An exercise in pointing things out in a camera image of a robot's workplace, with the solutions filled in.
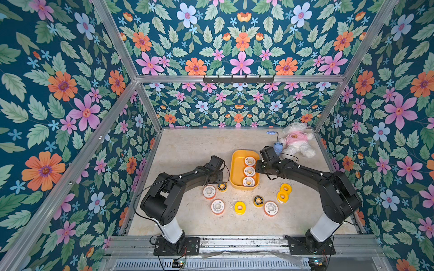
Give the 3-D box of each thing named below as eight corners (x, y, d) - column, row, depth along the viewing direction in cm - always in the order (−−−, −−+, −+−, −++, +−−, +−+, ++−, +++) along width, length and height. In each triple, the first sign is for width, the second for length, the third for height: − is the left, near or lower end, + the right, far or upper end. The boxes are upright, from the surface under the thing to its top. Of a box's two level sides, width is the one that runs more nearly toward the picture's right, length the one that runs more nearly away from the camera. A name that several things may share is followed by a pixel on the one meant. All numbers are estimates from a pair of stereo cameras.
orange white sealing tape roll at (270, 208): (264, 216, 84) (265, 215, 82) (263, 202, 89) (263, 200, 87) (279, 216, 84) (280, 215, 82) (276, 202, 89) (277, 200, 87)
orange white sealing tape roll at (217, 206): (210, 214, 85) (209, 213, 83) (211, 200, 89) (211, 199, 87) (224, 214, 85) (224, 213, 83) (224, 200, 89) (224, 198, 87)
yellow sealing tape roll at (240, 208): (234, 215, 84) (234, 213, 83) (234, 202, 89) (234, 201, 87) (246, 215, 84) (246, 213, 83) (245, 202, 88) (245, 201, 87)
